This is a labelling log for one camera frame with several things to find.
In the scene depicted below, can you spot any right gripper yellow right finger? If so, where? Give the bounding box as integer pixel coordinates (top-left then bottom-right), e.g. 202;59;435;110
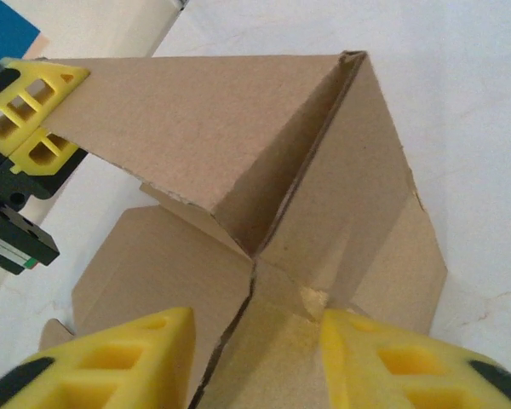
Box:
321;308;511;409

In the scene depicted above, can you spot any brown cardboard paper box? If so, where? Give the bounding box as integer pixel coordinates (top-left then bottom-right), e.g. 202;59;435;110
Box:
37;49;449;409

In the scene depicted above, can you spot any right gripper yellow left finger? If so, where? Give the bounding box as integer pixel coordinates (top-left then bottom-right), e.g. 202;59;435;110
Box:
0;306;197;409

